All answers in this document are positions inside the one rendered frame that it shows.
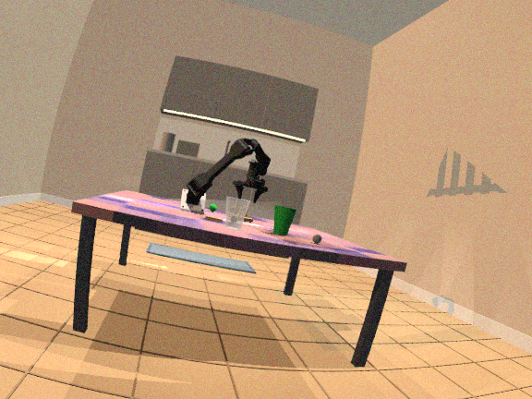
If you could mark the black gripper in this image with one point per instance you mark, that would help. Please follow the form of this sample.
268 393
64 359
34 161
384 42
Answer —
239 187

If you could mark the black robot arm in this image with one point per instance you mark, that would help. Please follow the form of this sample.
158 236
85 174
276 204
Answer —
200 183

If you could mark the clear plastic cup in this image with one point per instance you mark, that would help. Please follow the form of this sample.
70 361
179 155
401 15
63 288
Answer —
235 212

